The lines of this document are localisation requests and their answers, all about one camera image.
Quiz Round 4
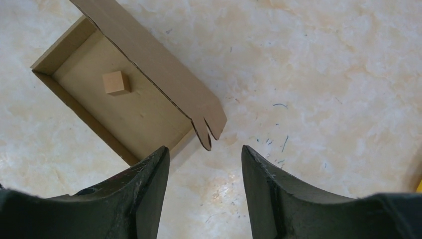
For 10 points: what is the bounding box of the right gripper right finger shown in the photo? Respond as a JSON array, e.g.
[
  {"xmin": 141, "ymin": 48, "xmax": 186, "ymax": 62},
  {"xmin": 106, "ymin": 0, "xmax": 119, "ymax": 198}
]
[{"xmin": 241, "ymin": 145, "xmax": 363, "ymax": 239}]

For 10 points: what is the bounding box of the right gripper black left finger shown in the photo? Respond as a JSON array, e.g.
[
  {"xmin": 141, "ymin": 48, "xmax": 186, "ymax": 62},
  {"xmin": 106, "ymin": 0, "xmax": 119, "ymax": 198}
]
[{"xmin": 49, "ymin": 146, "xmax": 170, "ymax": 239}]

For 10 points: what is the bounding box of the small brown cardboard cube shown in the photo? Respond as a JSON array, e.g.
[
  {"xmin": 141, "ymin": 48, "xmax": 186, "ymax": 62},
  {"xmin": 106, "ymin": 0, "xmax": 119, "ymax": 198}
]
[{"xmin": 102, "ymin": 71, "xmax": 131, "ymax": 96}]

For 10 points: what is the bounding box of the brown cardboard paper box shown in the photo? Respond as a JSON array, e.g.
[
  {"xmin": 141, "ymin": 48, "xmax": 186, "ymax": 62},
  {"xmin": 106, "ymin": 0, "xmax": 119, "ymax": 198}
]
[{"xmin": 31, "ymin": 0, "xmax": 227, "ymax": 165}]

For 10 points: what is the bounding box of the yellow folded cloth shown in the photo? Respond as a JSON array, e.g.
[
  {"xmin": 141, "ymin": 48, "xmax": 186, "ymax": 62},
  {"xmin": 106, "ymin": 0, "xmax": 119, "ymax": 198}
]
[{"xmin": 416, "ymin": 181, "xmax": 422, "ymax": 193}]

